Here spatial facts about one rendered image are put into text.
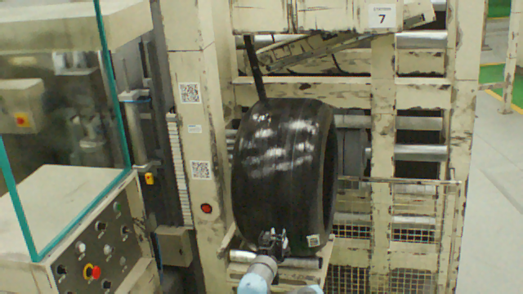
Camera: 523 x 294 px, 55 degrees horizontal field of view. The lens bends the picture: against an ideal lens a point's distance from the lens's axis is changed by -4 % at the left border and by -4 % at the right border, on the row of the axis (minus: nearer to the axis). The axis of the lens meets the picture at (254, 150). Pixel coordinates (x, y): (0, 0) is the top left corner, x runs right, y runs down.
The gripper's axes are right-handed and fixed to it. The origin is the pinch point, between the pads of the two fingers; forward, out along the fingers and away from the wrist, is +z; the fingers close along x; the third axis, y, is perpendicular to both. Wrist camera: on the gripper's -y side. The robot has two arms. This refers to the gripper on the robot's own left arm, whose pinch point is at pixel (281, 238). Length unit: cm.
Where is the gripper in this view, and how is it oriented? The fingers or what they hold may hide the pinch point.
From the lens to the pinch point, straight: 169.2
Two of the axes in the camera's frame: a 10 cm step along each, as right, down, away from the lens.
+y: -0.5, -9.5, -3.2
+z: 2.7, -3.2, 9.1
